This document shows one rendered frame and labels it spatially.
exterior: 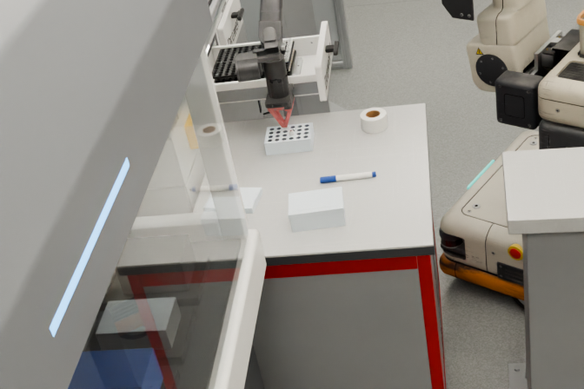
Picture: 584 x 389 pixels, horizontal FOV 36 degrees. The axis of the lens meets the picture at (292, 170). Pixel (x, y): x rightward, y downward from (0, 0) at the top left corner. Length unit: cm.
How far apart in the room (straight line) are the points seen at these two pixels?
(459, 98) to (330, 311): 206
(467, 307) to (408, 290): 88
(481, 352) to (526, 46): 91
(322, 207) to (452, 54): 246
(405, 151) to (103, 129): 131
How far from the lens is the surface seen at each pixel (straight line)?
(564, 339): 232
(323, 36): 253
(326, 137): 238
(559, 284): 220
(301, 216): 203
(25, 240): 88
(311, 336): 217
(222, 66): 256
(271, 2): 232
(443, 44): 450
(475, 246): 281
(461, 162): 358
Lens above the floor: 199
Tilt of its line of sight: 33 degrees down
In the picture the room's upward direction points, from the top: 11 degrees counter-clockwise
